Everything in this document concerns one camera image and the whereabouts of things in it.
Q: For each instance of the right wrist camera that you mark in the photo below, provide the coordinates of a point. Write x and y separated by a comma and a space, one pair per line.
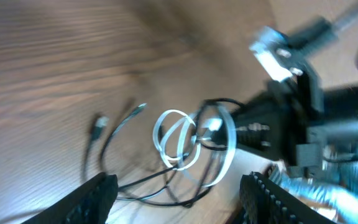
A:
283, 55

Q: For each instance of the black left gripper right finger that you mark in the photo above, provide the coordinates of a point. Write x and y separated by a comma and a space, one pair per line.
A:
266, 202

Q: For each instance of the person in blue jeans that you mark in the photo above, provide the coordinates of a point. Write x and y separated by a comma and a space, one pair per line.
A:
338, 188

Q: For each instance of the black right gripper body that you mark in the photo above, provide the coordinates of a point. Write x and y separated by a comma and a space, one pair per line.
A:
272, 124

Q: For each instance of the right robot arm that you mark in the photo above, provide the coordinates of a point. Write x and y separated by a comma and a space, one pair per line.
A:
338, 124

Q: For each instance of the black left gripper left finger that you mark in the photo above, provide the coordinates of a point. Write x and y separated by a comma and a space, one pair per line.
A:
89, 203

